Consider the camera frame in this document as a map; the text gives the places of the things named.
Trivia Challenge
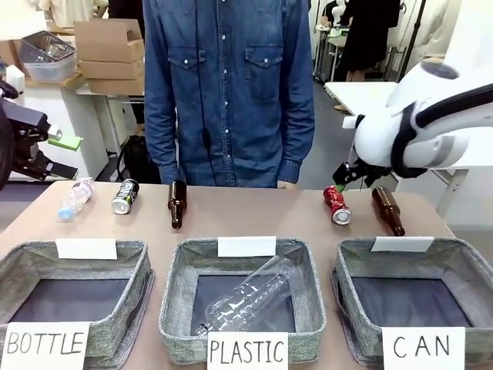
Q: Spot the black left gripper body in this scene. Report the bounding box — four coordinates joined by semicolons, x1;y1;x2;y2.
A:
7;115;49;180

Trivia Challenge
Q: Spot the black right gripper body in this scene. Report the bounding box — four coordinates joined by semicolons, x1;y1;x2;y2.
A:
356;154;391;179

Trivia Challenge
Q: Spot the small clear water bottle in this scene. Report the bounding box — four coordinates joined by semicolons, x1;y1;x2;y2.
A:
57;177;96;222

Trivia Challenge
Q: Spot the red crushed drink can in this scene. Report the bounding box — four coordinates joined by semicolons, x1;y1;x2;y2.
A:
323;185;354;227

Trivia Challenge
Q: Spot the brown glass beer bottle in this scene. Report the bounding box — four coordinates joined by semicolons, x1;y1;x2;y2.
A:
166;180;189;231
371;186;407;237

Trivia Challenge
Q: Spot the black crushed drink can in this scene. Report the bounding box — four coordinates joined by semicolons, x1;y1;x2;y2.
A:
111;178;141;215

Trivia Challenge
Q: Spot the grey fabric basket labelled can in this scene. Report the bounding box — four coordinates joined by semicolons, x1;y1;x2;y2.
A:
330;237;493;367

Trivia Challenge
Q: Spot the grey fabric basket labelled bottle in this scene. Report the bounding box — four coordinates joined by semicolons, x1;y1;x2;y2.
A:
0;239;156;370

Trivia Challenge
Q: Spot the grey fabric basket labelled plastic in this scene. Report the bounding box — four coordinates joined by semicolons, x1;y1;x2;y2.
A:
158;237;327;366

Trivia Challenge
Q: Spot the paper label reading can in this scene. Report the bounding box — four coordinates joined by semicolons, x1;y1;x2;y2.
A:
381;326;467;370

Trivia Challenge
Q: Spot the white cabinet desk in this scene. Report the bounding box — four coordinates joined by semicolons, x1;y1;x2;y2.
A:
0;72;132;181

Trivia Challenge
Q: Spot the white side table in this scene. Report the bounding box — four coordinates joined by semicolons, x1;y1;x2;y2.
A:
324;80;493;217

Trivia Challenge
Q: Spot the blank white card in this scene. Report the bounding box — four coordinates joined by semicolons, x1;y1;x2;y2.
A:
371;235;435;254
55;237;119;261
216;235;277;258

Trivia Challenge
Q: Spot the clear plastic storage bin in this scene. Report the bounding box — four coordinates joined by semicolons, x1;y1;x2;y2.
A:
23;55;79;83

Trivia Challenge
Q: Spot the flat cardboard box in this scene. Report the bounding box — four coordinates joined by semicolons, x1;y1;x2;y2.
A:
86;76;146;96
78;58;146;81

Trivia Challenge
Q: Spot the open cardboard box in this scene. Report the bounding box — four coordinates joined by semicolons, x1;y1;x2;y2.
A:
72;18;146;63

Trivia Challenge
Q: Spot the background white desk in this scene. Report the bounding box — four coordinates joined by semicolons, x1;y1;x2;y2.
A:
314;25;351;82

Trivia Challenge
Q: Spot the background person in black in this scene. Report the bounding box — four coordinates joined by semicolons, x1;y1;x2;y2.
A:
337;0;402;82

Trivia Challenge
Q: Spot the black vertical pole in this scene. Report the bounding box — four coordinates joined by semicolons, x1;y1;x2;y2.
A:
407;0;424;84

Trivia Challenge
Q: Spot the person in denim shirt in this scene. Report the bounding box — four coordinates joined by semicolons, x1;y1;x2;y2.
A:
142;0;317;190

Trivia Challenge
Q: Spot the large clear plastic bottle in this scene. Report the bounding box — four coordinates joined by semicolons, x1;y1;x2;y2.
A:
195;255;298;337

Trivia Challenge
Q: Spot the paper label reading bottle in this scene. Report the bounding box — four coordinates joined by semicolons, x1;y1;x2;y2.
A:
0;321;91;370

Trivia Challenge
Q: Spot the paper label reading plastic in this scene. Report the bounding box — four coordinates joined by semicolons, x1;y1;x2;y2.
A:
206;330;289;370

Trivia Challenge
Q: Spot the left arm black cable sleeve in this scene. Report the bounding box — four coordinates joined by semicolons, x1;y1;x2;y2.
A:
0;79;18;192

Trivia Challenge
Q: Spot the arm black cable sleeve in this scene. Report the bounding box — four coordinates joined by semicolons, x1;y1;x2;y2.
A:
391;81;493;180
0;79;18;192

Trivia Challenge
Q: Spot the left arm wrist camera box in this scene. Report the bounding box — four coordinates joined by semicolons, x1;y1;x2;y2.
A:
0;97;49;130

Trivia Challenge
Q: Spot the arm wrist camera box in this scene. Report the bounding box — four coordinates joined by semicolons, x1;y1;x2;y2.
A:
342;114;366;130
0;97;49;130

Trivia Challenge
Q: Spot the right arm wrist camera box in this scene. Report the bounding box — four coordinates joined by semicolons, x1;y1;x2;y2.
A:
342;114;366;130

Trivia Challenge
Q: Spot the grey wire basket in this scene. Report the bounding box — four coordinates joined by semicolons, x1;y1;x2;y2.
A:
18;31;77;64

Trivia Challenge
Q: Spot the right arm black cable sleeve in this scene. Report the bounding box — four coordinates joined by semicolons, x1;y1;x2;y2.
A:
391;81;493;180

